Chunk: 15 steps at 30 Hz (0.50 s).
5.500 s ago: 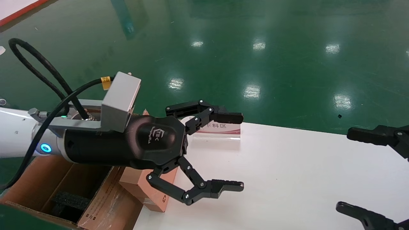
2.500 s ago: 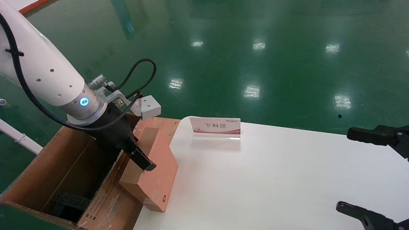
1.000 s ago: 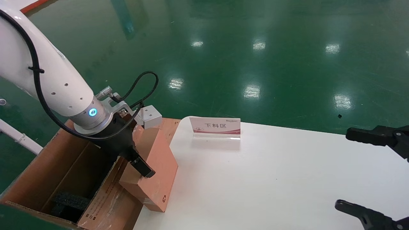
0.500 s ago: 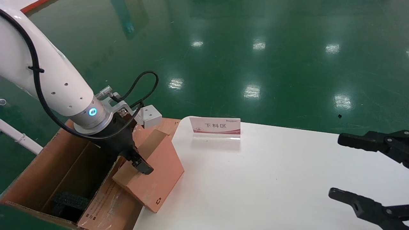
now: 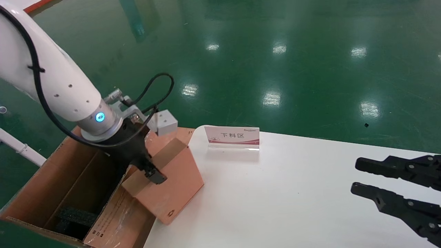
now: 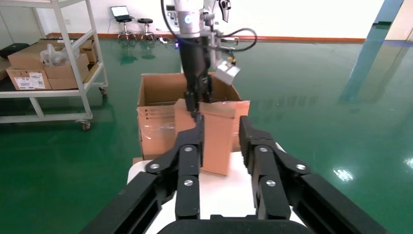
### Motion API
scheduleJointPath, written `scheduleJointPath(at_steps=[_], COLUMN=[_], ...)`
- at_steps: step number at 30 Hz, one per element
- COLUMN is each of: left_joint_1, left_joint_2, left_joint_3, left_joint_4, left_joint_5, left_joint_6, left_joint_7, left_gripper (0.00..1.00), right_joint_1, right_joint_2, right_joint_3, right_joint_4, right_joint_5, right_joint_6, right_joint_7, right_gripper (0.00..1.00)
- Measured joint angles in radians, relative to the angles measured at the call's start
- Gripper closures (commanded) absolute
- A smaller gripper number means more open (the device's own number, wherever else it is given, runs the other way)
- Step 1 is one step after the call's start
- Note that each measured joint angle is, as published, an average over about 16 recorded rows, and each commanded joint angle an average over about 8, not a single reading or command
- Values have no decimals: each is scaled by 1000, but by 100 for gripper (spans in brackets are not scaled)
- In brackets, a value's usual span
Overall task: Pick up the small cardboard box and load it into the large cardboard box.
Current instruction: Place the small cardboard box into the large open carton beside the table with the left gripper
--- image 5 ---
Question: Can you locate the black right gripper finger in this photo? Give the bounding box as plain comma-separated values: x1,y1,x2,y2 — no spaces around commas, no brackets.
350,182,441,247
355,155,441,192

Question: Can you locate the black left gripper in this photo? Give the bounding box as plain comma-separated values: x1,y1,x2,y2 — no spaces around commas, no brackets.
103,117,168,185

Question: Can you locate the small cardboard box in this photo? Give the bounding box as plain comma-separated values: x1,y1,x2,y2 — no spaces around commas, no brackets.
122,137,205,226

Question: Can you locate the large open cardboard box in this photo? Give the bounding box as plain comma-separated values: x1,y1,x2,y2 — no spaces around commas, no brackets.
0,126,180,248

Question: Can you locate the black foam block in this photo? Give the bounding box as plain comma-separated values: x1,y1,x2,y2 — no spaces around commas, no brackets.
54,206,99,239

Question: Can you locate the acrylic sign with red print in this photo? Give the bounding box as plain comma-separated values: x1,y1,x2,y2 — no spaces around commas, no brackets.
204,126,260,151

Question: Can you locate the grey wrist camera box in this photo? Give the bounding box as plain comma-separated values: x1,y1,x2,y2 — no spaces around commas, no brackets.
152,110,178,137

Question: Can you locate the grey metal camera bracket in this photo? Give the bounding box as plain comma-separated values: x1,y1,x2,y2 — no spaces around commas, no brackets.
103,88,157,125

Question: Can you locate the black looped wrist cable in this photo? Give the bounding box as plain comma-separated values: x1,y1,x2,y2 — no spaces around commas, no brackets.
128,73,175,115

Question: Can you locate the white tubular stand frame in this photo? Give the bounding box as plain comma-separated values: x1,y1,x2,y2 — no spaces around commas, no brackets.
0,128,47,167

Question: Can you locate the black camera cable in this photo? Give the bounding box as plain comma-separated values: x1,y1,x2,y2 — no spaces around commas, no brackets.
0,5,160,148

